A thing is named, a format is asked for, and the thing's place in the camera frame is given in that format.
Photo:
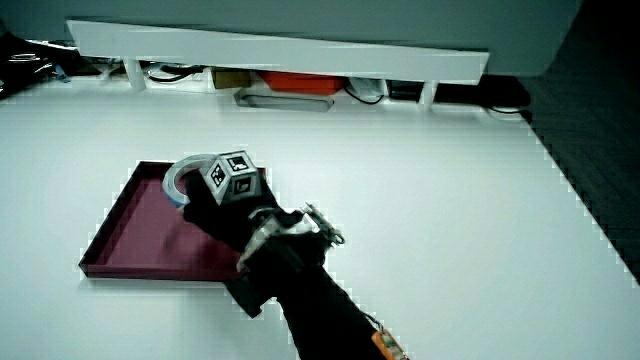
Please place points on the person's right hand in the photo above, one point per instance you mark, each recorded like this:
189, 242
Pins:
220, 217

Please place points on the roll of clear tape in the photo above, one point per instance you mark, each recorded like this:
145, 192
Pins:
171, 178

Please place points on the person's right forearm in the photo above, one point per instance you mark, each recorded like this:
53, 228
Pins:
325, 315

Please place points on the maroon shallow tray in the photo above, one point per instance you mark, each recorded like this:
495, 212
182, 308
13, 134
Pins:
145, 232

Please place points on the grey oblong tray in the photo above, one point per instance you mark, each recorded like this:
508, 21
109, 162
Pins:
285, 102

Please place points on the olive brown box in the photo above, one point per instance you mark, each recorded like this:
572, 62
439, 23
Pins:
231, 78

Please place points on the orange box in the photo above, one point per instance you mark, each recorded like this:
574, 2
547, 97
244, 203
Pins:
302, 82

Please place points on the white desk riser shelf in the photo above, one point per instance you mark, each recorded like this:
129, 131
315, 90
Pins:
250, 50

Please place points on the white small device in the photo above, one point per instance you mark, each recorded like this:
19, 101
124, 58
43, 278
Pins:
367, 86

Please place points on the orange small device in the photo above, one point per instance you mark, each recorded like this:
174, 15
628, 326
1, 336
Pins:
390, 346

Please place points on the black small box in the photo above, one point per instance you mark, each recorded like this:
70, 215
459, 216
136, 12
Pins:
406, 90

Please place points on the black equipment pile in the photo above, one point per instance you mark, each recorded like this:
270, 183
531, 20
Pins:
25, 62

